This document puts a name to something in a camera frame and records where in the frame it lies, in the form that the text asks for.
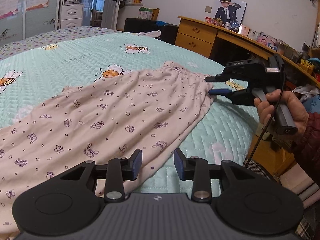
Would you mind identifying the uniformed figure photo poster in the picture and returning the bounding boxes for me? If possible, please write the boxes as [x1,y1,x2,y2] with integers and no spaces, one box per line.
[215,0,247,30]

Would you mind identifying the white cloth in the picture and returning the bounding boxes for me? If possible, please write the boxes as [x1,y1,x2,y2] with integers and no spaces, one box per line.
[139,31,161,39]

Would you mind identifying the black storage box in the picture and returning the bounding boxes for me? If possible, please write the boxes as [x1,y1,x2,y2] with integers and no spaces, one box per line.
[124,18,179,46]

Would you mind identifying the wooden desk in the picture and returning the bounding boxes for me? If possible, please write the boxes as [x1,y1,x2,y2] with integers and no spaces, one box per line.
[175,16,320,180]

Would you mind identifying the white door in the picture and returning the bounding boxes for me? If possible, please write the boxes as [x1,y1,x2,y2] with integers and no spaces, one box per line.
[101,0,125,31]

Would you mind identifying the mint quilted bee bedspread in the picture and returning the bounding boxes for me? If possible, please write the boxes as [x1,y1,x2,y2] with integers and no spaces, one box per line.
[0,32,260,198]

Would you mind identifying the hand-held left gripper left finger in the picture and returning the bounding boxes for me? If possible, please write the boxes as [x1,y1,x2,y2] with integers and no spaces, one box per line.
[60,148,143,203]

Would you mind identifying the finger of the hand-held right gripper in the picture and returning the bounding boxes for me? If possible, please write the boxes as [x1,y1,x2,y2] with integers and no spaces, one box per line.
[204,74,247,83]
[209,88,250,98]

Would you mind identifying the person's right hand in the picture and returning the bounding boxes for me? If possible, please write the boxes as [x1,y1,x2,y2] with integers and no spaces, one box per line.
[254,90,309,135]

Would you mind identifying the sliding door wardrobe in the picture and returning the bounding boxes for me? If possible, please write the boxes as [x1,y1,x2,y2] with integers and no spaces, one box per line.
[0,0,63,47]

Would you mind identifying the white drawer cabinet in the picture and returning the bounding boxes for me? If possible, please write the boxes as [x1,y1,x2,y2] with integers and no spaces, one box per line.
[60,4,84,29]

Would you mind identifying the green white carton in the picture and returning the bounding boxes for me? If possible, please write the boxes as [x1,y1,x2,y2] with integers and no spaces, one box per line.
[138,7,153,21]

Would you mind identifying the white plastic bag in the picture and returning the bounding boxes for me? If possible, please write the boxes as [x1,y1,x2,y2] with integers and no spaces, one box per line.
[291,84,320,96]

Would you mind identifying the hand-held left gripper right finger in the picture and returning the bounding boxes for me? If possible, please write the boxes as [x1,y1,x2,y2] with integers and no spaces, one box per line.
[174,148,258,202]

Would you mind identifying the pink printed pants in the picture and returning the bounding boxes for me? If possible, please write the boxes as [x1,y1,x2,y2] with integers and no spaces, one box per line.
[0,60,215,240]

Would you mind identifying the person's right forearm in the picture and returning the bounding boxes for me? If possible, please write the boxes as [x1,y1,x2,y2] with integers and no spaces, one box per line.
[292,112,320,181]

